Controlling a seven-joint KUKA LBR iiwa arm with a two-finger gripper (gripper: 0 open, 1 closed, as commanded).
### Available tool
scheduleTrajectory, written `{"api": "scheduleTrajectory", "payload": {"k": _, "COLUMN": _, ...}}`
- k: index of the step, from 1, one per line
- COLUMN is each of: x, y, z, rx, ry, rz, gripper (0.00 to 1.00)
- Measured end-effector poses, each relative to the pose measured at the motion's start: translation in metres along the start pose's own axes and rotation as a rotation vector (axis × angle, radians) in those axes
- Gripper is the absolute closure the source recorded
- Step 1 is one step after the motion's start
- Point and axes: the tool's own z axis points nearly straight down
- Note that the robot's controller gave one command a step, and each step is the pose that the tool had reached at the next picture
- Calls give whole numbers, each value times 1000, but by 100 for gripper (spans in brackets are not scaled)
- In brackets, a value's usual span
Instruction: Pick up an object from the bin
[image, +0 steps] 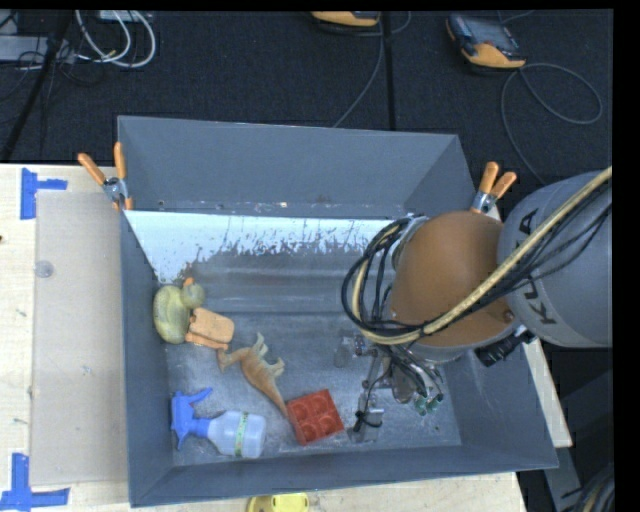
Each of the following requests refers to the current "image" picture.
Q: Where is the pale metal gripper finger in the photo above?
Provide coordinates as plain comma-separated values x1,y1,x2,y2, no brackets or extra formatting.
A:
346,405,387,445
332,334,369,370

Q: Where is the red toy building block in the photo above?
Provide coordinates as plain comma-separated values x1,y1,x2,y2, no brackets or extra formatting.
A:
285,388,346,447

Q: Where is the orange toy dinosaur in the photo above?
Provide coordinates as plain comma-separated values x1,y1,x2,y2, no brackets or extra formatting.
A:
216,331,290,419

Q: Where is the blue and white spray bottle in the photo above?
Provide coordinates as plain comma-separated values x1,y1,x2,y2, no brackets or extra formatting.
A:
170,386,268,460

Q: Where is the orange toy bread slice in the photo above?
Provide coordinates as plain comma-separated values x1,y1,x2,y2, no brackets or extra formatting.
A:
185,306,236,351

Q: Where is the yellow-green toy duck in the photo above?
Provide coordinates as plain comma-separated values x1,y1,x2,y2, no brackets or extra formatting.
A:
152,277,207,346

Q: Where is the grey metal bin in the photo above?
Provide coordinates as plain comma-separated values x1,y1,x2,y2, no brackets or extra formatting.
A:
116,115,561,508

